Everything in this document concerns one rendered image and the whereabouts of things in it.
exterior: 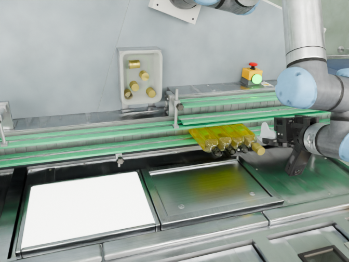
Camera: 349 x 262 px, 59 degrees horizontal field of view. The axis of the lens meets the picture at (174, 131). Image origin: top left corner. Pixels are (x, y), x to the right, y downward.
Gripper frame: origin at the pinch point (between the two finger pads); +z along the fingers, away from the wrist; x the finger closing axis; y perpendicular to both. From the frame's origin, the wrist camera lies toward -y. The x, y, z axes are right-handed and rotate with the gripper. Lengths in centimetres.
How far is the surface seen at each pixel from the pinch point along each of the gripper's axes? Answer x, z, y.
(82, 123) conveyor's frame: 54, 47, 7
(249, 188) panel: -4.9, 21.9, -22.8
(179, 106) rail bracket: 17.8, 31.4, 10.8
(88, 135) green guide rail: 53, 41, 3
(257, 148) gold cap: -10.0, 23.1, -8.0
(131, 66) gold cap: 32, 47, 29
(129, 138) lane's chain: 36, 50, -1
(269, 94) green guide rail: -29, 42, 12
